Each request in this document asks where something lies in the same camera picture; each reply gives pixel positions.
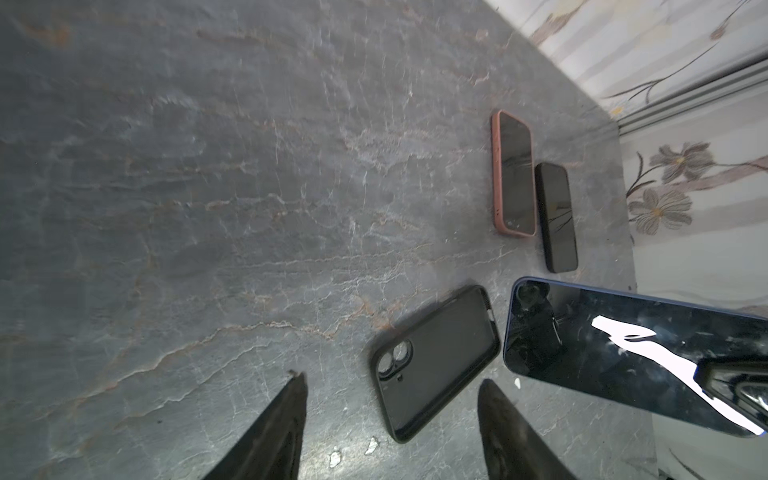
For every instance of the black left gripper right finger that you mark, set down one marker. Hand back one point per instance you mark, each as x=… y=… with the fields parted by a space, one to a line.
x=511 y=447

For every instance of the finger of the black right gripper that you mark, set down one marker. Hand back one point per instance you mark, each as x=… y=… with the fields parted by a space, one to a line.
x=738 y=383

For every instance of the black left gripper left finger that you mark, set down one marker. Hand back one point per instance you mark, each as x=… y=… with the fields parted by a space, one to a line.
x=271 y=447

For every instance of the black phone case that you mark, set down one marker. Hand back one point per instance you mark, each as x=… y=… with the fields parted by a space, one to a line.
x=431 y=358

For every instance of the pink phone case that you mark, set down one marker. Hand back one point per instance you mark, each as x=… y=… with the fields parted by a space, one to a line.
x=495 y=174

